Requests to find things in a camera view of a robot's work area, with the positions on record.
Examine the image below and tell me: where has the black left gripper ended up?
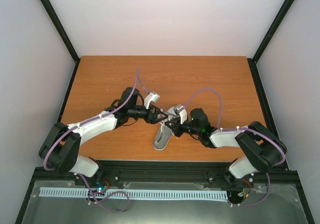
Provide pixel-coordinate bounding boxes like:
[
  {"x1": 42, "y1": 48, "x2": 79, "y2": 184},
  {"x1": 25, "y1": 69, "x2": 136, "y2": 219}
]
[{"x1": 128, "y1": 103, "x2": 168, "y2": 125}]

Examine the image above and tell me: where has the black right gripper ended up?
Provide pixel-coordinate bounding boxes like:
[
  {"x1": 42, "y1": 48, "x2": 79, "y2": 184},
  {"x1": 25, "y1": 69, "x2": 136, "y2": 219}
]
[{"x1": 165, "y1": 117, "x2": 201, "y2": 137}]

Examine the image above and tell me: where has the grey canvas sneaker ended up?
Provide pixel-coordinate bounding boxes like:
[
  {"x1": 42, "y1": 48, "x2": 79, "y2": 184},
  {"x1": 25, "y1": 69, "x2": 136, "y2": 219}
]
[{"x1": 153, "y1": 119, "x2": 172, "y2": 151}]

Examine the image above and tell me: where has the white shoelace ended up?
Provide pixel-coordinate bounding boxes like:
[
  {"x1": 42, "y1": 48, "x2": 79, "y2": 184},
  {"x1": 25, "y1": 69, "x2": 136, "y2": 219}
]
[{"x1": 165, "y1": 107, "x2": 180, "y2": 120}]

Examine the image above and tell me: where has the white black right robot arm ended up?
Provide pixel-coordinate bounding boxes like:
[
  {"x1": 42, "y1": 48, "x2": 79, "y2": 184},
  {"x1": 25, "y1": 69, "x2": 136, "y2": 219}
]
[{"x1": 164, "y1": 108, "x2": 287, "y2": 187}]

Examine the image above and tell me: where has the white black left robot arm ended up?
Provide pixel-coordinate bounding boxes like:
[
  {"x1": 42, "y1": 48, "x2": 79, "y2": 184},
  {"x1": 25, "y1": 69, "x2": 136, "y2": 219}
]
[{"x1": 38, "y1": 87, "x2": 168, "y2": 186}]

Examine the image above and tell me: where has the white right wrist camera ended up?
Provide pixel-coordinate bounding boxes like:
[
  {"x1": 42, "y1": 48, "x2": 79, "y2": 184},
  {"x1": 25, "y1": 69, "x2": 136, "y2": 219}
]
[{"x1": 174, "y1": 104, "x2": 188, "y2": 124}]

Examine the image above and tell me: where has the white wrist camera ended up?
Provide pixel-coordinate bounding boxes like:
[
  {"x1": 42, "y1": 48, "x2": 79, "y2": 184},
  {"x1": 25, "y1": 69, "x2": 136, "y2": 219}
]
[
  {"x1": 144, "y1": 91, "x2": 160, "y2": 109},
  {"x1": 174, "y1": 104, "x2": 188, "y2": 124}
]

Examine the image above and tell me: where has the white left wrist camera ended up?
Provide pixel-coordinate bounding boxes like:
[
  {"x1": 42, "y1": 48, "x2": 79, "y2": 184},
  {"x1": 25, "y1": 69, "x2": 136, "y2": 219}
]
[{"x1": 144, "y1": 91, "x2": 160, "y2": 109}]

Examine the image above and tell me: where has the black aluminium frame rail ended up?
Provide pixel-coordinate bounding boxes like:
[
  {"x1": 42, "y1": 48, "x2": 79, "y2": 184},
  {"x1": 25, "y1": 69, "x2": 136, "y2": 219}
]
[{"x1": 31, "y1": 160, "x2": 302, "y2": 191}]

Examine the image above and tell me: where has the light blue slotted cable duct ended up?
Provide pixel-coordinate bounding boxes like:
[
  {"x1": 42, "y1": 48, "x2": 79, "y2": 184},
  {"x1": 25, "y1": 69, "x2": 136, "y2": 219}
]
[{"x1": 38, "y1": 187, "x2": 228, "y2": 202}]

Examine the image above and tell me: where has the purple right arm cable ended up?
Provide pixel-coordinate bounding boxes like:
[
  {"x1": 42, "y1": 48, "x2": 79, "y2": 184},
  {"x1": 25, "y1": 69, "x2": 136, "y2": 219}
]
[{"x1": 182, "y1": 87, "x2": 286, "y2": 208}]

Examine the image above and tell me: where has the grey metal base plate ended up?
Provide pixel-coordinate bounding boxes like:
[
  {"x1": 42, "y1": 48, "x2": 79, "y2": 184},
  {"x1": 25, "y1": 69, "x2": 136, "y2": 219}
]
[{"x1": 17, "y1": 181, "x2": 313, "y2": 224}]

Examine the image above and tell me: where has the black left frame post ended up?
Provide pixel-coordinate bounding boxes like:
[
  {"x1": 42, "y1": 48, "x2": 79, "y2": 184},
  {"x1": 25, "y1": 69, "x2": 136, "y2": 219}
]
[{"x1": 40, "y1": 0, "x2": 80, "y2": 63}]

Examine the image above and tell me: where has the black frame post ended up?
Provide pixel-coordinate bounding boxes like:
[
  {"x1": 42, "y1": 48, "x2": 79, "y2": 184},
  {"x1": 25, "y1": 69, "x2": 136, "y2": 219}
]
[
  {"x1": 40, "y1": 0, "x2": 80, "y2": 63},
  {"x1": 251, "y1": 0, "x2": 305, "y2": 61}
]

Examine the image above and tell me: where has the black right frame post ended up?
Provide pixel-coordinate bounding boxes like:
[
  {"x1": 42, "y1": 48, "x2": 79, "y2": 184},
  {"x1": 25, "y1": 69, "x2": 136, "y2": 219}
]
[{"x1": 251, "y1": 0, "x2": 305, "y2": 61}]

